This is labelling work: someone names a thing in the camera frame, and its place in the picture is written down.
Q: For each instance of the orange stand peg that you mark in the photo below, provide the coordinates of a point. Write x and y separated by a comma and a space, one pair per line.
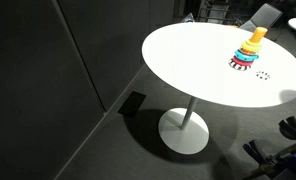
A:
258, 34

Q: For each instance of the white round table base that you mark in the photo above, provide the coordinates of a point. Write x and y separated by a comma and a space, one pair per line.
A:
184, 140

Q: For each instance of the dark metal background rack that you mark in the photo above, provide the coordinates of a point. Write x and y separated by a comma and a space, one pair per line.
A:
214, 10

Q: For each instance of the grey chair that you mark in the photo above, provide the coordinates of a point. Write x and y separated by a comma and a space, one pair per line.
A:
263, 16

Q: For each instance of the white table pedestal pole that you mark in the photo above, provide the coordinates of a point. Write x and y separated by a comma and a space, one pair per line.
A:
189, 113

